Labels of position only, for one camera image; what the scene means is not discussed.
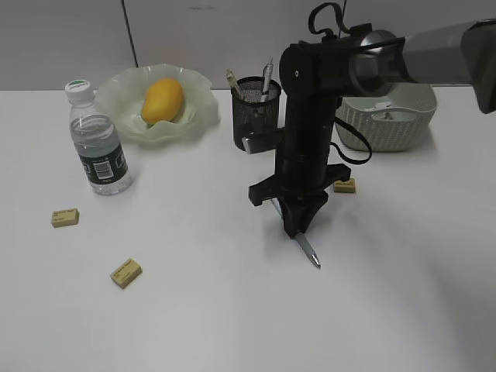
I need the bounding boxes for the grey grip ballpoint pen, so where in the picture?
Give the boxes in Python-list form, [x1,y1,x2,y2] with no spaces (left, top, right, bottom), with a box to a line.
[270,198,322,270]

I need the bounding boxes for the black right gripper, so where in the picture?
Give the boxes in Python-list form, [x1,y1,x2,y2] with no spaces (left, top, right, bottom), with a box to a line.
[248,164,351,237]

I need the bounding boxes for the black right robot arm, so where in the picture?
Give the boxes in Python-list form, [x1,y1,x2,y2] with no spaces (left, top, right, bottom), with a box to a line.
[243,19,495,236]

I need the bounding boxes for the clear plastic water bottle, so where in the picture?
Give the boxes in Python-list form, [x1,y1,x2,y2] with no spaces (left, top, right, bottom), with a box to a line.
[64,79,132,195]

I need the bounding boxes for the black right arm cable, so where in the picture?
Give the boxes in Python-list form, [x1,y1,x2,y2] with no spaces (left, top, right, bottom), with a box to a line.
[329,115,374,166]

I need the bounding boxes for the yellow eraser front left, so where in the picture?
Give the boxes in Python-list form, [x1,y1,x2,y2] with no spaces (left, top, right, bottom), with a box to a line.
[110,258,143,289]

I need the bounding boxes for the yellow eraser near bottle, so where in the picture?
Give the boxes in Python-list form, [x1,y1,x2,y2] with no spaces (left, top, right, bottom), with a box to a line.
[50,208,80,228]

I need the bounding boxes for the yellow eraser near basket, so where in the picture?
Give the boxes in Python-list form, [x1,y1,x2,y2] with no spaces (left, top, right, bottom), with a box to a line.
[333,178,357,194]

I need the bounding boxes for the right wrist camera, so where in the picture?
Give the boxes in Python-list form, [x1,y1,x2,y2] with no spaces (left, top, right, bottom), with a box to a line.
[242,129,284,154]

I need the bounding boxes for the beige grip ballpoint pen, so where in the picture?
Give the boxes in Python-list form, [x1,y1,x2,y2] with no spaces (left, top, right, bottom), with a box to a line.
[226,69,244,100]

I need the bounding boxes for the pale green woven basket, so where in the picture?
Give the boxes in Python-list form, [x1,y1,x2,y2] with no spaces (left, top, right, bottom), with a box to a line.
[336,83,437,152]

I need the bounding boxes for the yellow mango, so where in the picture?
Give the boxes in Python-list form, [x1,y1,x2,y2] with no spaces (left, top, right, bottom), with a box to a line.
[141,78,184,126]

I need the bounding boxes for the waste paper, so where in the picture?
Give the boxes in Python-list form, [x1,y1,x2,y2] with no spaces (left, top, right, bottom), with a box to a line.
[365,101,401,121]

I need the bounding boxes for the black mesh pen holder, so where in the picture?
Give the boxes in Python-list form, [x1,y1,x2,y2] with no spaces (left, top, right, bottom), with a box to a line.
[231,76,282,151]

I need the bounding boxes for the pale green wavy plate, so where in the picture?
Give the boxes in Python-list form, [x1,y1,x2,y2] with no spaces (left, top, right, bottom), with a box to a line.
[96,64,219,144]

